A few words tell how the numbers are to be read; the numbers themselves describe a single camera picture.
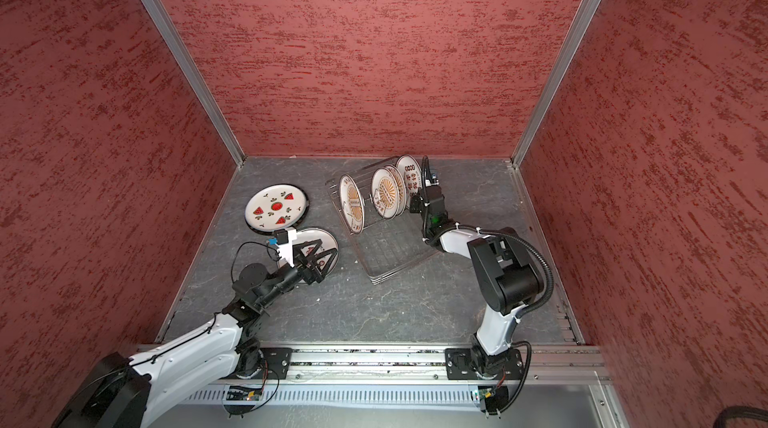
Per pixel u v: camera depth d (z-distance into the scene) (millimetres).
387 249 948
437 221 757
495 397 713
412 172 977
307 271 683
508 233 502
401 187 970
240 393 727
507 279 487
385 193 999
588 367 757
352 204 974
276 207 1029
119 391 448
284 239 684
